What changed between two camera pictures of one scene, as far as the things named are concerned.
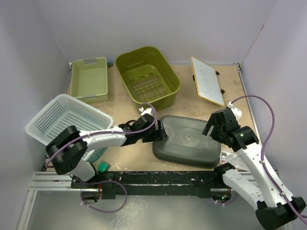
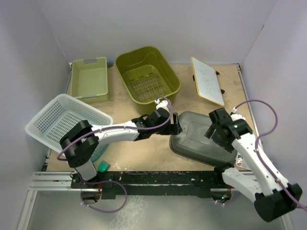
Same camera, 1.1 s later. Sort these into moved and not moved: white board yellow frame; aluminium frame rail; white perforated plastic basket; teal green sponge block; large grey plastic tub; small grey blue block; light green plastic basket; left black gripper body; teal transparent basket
Moved: left black gripper body; large grey plastic tub
Not moved: small grey blue block; light green plastic basket; aluminium frame rail; white perforated plastic basket; white board yellow frame; teal green sponge block; teal transparent basket
